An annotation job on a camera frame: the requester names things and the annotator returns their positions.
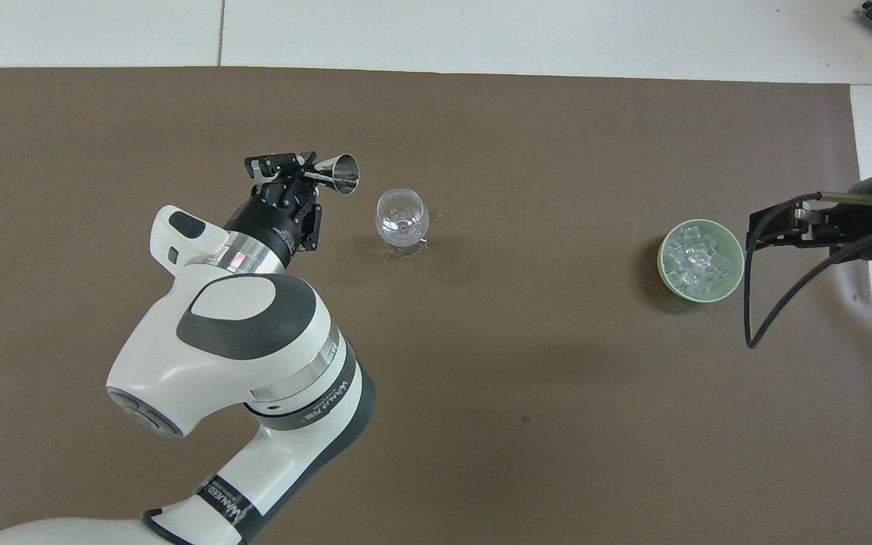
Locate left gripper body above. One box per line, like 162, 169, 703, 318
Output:
223, 185, 324, 267

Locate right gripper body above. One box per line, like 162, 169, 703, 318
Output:
822, 174, 872, 263

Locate steel cone jigger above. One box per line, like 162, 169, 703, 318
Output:
301, 154, 361, 196

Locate clear stemmed wine glass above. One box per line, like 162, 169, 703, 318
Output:
374, 187, 432, 260

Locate clear ice cubes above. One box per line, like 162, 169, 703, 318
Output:
666, 226, 738, 296

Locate pale green bowl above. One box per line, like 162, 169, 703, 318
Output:
657, 219, 746, 304

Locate black cable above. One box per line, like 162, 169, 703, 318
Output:
743, 192, 872, 350

